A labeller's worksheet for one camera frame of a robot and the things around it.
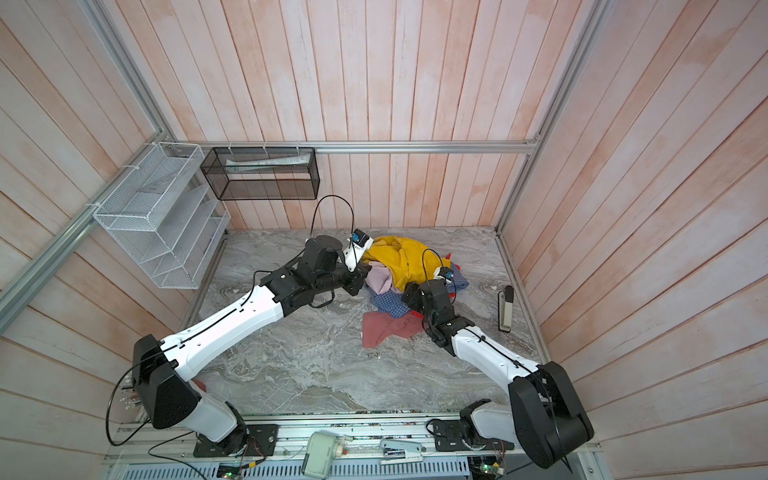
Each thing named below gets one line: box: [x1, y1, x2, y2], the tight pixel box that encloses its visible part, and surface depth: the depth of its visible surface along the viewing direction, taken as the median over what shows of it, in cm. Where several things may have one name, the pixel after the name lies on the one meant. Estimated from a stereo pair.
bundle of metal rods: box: [119, 386, 141, 410], surface depth 67 cm
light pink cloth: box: [365, 261, 392, 295], surface depth 83 cm
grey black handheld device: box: [498, 285, 514, 333], surface depth 97 cm
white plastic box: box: [301, 432, 344, 479], surface depth 69 cm
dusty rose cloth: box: [362, 311, 424, 349], surface depth 95 cm
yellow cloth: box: [362, 236, 451, 291], surface depth 86 cm
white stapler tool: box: [379, 438, 427, 465], surface depth 71 cm
